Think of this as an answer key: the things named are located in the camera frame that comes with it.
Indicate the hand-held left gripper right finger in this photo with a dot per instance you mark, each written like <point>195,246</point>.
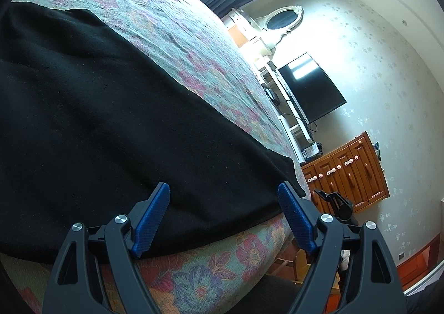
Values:
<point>296,220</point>

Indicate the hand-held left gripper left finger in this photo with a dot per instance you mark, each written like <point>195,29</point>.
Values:
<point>149,224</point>

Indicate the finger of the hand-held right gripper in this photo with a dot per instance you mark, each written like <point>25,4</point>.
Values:
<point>338,204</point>

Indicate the black pants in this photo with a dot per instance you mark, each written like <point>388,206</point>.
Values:
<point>104,133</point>

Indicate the wooden drawer cabinet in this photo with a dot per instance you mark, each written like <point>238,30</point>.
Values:
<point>350,172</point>

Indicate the small grey box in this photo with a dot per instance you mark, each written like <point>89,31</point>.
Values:
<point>311,150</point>

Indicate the white television stand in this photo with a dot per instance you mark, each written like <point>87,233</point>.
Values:
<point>291,116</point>

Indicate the black flat television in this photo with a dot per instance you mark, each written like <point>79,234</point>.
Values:
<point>310,87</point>

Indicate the small black device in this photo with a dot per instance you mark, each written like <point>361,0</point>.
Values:
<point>271,95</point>

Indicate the white vanity table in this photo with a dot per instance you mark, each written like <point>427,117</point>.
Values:
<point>248,35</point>

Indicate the white oval vanity mirror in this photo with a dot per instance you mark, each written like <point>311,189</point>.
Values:
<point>282,19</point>

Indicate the bed with floral cover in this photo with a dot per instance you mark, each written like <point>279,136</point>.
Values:
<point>156,22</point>

